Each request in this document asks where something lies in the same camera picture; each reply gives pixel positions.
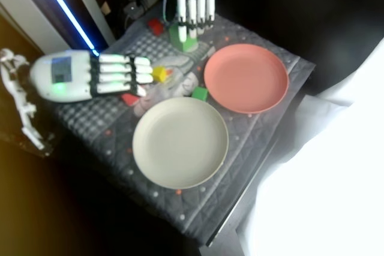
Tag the large green cube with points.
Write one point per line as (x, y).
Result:
(190, 44)

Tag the red cube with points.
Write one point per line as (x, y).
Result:
(156, 26)

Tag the yellow block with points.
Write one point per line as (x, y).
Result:
(159, 74)

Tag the pink plate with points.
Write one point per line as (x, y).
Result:
(246, 77)

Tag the small green cube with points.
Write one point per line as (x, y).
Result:
(199, 94)

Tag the white plate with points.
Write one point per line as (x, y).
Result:
(180, 143)

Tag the flat red block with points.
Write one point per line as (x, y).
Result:
(129, 99)

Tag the blue light strip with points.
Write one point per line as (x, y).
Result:
(67, 10)

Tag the grey quilt with bear print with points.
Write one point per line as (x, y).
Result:
(240, 154)

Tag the white cloth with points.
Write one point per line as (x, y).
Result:
(330, 178)

